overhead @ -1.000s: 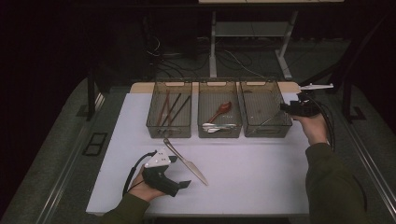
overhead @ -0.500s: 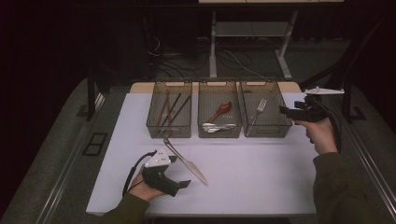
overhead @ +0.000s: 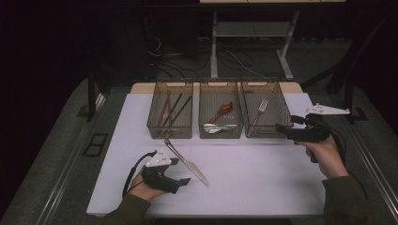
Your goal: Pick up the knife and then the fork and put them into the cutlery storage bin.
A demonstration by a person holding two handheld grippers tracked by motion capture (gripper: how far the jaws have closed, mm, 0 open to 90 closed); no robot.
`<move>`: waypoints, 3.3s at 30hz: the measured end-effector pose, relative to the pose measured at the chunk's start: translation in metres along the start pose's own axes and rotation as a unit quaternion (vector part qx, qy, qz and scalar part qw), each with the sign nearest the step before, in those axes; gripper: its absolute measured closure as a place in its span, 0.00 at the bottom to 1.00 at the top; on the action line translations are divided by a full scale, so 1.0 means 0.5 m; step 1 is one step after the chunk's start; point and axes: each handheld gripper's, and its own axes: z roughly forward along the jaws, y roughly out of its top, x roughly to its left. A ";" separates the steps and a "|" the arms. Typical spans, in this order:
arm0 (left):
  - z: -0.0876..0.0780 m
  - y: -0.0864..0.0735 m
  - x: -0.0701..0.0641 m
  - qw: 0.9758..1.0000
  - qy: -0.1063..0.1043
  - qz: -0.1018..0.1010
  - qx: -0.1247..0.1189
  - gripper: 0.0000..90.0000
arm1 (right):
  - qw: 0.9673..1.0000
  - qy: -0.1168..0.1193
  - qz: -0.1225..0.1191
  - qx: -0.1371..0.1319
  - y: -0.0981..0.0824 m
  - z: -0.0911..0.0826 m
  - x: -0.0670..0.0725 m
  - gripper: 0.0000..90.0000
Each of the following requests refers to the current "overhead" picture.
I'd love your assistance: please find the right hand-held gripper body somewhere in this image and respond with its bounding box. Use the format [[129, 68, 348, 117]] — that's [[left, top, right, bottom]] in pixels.
[[285, 102, 351, 145]]

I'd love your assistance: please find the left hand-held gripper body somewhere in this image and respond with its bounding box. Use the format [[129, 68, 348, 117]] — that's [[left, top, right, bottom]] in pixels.
[[141, 147, 181, 195]]

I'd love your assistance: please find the metal knife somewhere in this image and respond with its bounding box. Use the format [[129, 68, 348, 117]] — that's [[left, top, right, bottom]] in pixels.
[[163, 138, 210, 188]]

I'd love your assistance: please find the clear brown plastic bin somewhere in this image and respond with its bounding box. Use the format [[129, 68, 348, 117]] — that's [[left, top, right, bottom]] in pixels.
[[198, 78, 245, 140], [146, 78, 194, 140], [239, 78, 296, 139]]

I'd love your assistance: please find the metal fork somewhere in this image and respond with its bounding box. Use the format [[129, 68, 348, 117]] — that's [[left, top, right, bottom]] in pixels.
[[250, 98, 269, 128]]

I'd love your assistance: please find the white ceramic spoon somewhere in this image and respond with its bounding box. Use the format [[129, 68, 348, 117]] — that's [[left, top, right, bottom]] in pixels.
[[203, 123, 233, 135]]

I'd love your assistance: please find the black chopstick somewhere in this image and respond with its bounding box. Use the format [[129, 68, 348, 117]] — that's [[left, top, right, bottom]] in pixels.
[[163, 93, 183, 127], [169, 95, 193, 127]]

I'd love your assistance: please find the brown wooden spoon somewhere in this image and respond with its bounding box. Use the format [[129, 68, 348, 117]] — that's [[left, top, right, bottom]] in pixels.
[[207, 101, 235, 125]]

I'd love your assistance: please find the person's left hand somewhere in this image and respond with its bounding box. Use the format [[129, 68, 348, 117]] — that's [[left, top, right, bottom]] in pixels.
[[128, 171, 167, 203]]

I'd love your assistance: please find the person's right hand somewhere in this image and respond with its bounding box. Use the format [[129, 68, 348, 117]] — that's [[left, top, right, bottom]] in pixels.
[[295, 135, 349, 180]]

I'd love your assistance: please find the black metal stand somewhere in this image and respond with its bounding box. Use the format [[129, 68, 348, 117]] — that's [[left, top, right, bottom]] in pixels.
[[86, 67, 99, 123], [300, 12, 392, 125]]

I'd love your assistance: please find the left hand-held gripper cable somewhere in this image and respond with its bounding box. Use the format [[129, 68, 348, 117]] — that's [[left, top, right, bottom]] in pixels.
[[122, 150, 158, 198]]

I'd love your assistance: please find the hand-held gripper cable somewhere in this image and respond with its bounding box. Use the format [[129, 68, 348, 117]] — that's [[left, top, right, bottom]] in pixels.
[[122, 150, 158, 198], [325, 120, 371, 201]]

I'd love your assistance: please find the right hand-held gripper cable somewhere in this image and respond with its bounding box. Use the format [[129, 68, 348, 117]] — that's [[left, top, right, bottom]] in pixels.
[[325, 120, 371, 201]]

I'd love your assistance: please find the grey metal floor rail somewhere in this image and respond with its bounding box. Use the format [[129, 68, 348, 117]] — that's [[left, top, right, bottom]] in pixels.
[[331, 97, 398, 217], [37, 93, 107, 225]]

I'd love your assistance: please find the black floor cable bundle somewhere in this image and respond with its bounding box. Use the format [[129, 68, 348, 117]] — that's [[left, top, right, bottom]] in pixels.
[[144, 15, 267, 80]]

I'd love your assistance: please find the grey metal desk frame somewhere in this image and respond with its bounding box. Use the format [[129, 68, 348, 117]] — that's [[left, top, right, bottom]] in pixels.
[[198, 0, 346, 82]]

